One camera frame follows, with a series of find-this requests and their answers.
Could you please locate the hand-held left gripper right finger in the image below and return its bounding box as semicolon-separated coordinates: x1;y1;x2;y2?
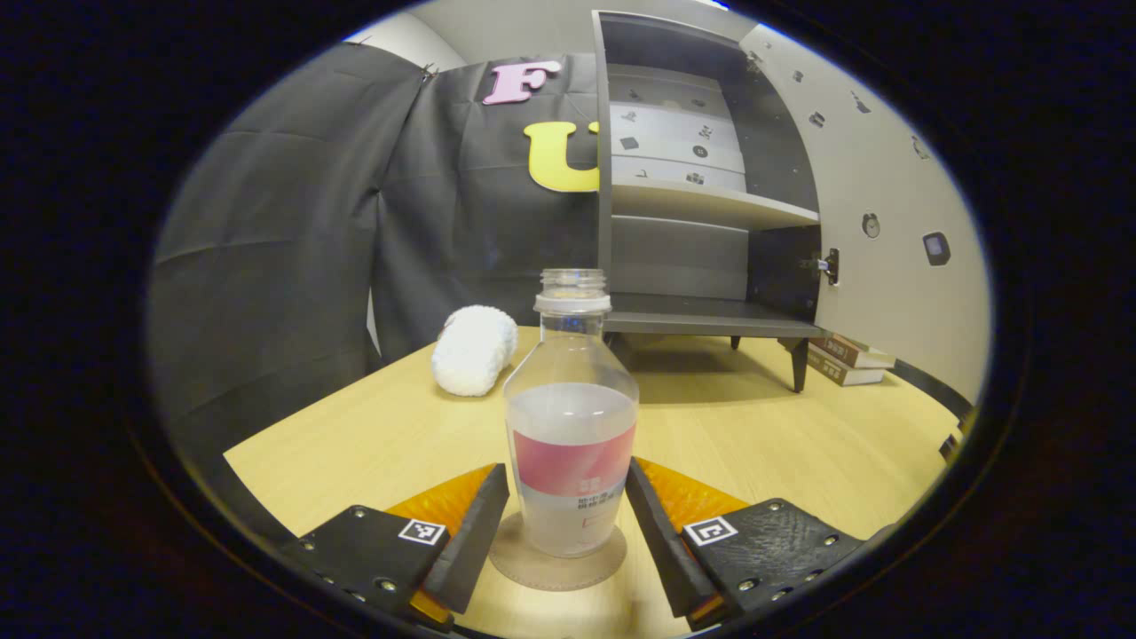
624;457;866;631

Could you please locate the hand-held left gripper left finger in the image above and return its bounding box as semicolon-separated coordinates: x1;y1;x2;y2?
280;461;511;633

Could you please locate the round brown coaster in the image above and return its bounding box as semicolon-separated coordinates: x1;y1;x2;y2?
488;510;628;592

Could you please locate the clear bottle with pink label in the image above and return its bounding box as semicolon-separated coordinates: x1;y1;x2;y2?
503;269;640;558

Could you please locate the beige cabinet door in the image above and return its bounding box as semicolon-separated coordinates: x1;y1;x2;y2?
741;22;993;422

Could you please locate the white cabinet shelf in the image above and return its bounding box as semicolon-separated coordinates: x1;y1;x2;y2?
611;176;820;232

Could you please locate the white plush toy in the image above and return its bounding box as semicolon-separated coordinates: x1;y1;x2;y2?
431;305;519;398

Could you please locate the brown book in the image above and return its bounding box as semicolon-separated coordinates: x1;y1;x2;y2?
821;333;897;370

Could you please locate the black backdrop cloth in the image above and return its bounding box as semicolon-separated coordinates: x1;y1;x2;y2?
146;43;606;533

